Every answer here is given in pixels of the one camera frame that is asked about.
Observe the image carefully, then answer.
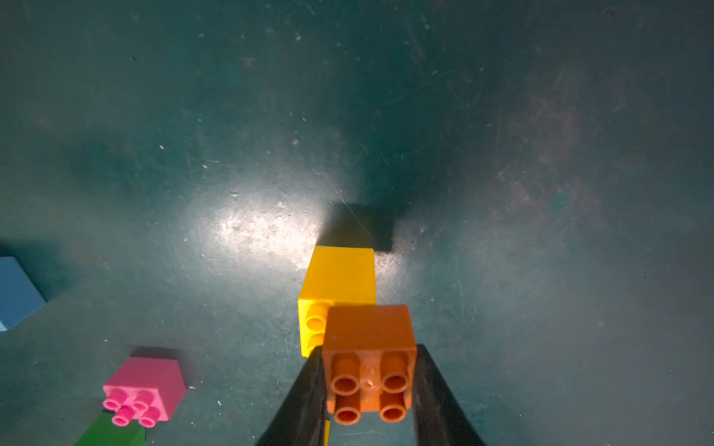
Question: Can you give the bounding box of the yellow lego brick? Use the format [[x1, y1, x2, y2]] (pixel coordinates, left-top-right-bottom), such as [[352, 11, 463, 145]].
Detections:
[[297, 245, 377, 358]]

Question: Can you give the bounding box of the pink lego brick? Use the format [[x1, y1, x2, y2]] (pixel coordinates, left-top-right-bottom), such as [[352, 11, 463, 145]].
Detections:
[[102, 357, 187, 429]]

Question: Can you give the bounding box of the blue long lego brick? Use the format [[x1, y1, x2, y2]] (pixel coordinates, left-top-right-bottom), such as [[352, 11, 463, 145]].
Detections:
[[0, 256, 46, 332]]

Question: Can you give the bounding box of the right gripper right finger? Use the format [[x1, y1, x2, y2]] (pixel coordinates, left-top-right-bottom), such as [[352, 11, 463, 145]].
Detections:
[[412, 344, 485, 446]]

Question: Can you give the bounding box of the orange lego brick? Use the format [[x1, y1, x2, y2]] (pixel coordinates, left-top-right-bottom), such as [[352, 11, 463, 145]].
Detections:
[[321, 305, 418, 426]]

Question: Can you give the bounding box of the green lego brick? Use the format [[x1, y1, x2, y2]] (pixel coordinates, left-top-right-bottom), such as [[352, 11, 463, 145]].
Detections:
[[75, 412, 146, 446]]

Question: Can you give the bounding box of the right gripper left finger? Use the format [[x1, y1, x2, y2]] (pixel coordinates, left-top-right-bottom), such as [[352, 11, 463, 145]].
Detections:
[[257, 347, 327, 446]]

